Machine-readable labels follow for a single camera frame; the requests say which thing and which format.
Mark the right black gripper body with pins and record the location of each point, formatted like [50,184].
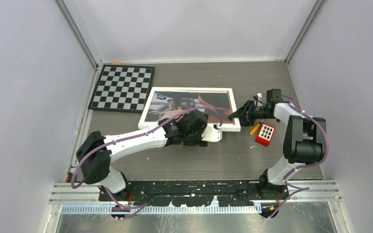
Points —
[253,112]

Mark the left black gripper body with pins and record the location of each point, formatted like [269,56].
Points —
[194,139]

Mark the orange handled screwdriver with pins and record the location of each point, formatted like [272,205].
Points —
[255,128]

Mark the white wooden photo frame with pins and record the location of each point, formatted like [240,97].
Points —
[216,103]

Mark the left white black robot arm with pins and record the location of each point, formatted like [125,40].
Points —
[98,152]

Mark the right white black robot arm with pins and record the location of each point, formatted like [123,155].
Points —
[304,145]

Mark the red bit holder box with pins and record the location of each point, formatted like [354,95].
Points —
[265,134]

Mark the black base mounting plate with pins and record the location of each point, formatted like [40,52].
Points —
[198,193]

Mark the black white checkerboard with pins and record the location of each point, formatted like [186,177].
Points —
[122,88]

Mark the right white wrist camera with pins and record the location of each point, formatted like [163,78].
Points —
[257,97]

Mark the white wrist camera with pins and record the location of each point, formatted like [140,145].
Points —
[212,134]
[257,97]

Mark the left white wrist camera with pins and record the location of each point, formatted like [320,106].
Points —
[212,134]

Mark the aluminium rail profile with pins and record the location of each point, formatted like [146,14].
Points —
[86,201]

